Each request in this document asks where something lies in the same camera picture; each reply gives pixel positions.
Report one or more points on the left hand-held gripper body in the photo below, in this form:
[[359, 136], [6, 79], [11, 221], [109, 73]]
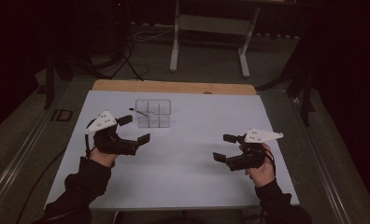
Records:
[[111, 144]]

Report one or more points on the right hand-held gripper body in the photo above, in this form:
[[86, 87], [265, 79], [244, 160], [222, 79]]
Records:
[[251, 158]]

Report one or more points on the black pen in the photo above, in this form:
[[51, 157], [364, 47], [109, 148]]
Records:
[[139, 112]]

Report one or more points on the clear plastic organizer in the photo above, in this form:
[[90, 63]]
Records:
[[156, 121]]

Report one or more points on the person's left hand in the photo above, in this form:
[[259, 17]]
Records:
[[102, 158]]

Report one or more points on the person's right hand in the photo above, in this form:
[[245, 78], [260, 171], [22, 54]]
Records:
[[264, 174]]

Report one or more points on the white board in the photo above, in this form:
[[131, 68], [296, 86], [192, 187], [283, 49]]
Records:
[[180, 183]]

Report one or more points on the wooden table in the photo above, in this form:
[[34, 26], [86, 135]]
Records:
[[161, 86]]

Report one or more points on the black floor plate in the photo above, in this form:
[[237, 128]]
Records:
[[61, 115]]

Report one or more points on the black metal stand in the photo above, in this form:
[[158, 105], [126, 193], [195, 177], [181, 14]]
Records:
[[306, 93], [49, 81]]

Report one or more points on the white metal stand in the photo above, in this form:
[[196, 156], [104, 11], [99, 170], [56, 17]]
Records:
[[205, 25]]

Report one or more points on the metal floor rail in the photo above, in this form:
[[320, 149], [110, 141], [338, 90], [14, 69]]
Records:
[[326, 183], [15, 165]]

